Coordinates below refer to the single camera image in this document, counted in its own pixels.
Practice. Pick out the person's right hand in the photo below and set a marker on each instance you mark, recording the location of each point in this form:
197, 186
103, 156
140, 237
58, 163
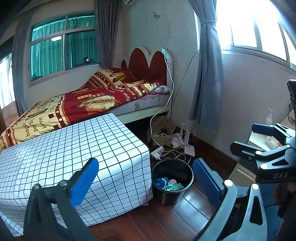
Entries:
285, 199

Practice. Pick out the white tissue packet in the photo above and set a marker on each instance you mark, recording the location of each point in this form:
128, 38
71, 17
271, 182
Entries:
271, 141

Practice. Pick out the blue grey tied curtain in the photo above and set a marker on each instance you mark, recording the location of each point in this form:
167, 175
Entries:
208, 81

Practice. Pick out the beige cabinet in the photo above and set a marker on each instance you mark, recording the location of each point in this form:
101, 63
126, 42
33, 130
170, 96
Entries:
242, 173

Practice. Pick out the small bright window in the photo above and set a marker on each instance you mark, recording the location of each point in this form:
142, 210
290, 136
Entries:
5, 81

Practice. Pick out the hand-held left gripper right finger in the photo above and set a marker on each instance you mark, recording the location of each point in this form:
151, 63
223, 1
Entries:
207, 183

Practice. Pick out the window with green curtain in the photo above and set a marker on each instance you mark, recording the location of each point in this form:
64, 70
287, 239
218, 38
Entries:
46, 53

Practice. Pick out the white router with antennas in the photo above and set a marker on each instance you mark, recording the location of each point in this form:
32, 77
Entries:
178, 140

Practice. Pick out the red yellow printed blanket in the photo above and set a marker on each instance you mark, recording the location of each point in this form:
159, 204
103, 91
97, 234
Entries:
81, 102

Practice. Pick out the flat white router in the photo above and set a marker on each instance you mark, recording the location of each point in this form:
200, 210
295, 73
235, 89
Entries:
189, 149

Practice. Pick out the clear pump bottle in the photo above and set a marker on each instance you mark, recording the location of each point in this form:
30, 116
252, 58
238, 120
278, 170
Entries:
269, 119

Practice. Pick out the white bed frame red headboard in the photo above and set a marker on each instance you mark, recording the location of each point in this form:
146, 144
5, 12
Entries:
157, 67

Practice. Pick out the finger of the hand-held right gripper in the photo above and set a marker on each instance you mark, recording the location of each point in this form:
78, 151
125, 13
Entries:
262, 129
242, 149

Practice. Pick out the cardboard box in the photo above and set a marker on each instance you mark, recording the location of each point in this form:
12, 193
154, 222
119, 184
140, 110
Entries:
161, 139

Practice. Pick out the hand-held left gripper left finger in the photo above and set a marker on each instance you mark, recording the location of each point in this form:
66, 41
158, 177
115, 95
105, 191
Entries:
84, 183

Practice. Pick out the white air conditioner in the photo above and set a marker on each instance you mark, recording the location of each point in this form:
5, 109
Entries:
128, 1

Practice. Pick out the black device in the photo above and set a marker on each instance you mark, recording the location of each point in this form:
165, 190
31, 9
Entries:
291, 92

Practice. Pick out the checked white tablecloth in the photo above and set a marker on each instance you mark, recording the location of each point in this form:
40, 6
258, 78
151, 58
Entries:
69, 143

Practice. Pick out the large bright window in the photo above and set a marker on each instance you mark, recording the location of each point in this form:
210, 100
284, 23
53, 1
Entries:
242, 27

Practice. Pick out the black trash bin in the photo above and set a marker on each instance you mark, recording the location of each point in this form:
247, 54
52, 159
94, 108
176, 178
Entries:
168, 197

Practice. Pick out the grey mattress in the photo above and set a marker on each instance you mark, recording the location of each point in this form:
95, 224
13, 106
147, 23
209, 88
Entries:
148, 103

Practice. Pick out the green box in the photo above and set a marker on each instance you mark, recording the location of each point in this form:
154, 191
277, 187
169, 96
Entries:
174, 187

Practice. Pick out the floral pillow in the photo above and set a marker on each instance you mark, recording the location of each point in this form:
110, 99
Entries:
161, 89

